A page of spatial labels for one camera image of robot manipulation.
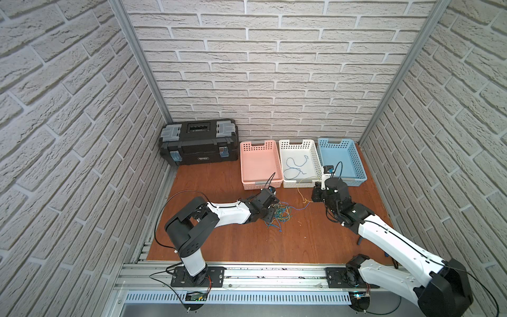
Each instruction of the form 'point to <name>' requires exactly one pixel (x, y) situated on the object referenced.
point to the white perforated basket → (313, 166)
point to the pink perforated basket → (258, 164)
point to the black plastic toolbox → (193, 142)
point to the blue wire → (294, 168)
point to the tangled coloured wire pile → (282, 213)
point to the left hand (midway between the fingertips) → (272, 208)
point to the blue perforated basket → (341, 154)
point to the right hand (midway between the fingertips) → (318, 183)
